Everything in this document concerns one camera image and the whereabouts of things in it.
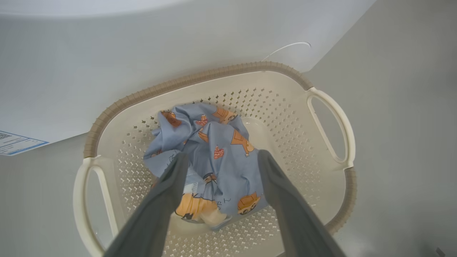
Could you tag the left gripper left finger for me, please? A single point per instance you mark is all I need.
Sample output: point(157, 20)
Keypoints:
point(150, 221)

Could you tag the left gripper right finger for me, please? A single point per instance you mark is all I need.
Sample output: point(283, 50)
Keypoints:
point(296, 221)

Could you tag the blue bear print garment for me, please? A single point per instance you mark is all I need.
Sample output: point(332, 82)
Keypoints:
point(228, 167)

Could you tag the cream perforated laundry basket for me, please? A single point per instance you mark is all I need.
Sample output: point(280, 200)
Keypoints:
point(292, 142)

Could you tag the blue energy label sticker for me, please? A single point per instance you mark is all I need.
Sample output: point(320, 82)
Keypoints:
point(18, 142)

